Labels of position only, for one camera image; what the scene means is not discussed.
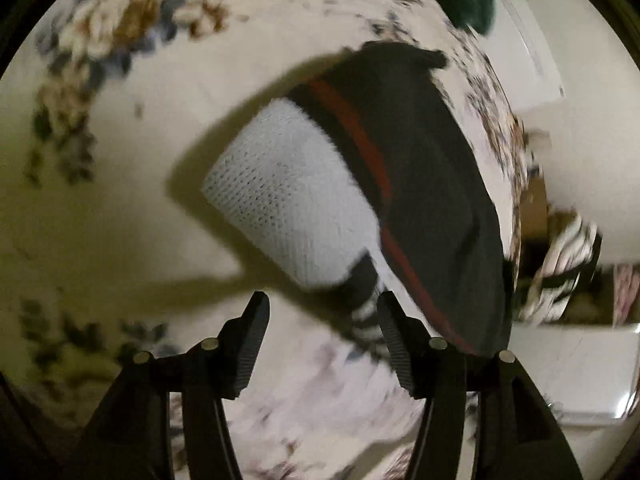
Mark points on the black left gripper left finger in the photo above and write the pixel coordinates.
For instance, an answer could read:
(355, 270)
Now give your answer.
(128, 435)

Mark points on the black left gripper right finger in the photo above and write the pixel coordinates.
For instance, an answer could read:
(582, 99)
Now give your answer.
(517, 436)

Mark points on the black garment with red stripe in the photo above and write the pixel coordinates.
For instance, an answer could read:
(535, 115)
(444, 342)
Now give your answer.
(439, 229)

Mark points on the white knitted cloth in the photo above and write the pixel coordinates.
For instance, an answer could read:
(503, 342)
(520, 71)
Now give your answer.
(282, 183)

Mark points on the white storage shelf unit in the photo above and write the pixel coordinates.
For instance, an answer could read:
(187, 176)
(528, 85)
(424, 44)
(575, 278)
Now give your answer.
(585, 367)

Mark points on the white striped bundled blanket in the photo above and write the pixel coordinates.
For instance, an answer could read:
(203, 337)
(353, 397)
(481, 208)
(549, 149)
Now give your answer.
(568, 265)

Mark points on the pink item on shelf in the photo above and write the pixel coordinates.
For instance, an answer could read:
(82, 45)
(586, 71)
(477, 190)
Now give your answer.
(626, 286)

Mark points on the brown cardboard box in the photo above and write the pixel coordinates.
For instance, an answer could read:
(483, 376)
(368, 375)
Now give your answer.
(534, 210)

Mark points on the floral patterned bed cover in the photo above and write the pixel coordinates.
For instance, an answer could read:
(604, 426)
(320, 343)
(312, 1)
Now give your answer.
(112, 113)

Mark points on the white headboard panel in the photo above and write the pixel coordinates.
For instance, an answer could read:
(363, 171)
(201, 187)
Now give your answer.
(521, 56)

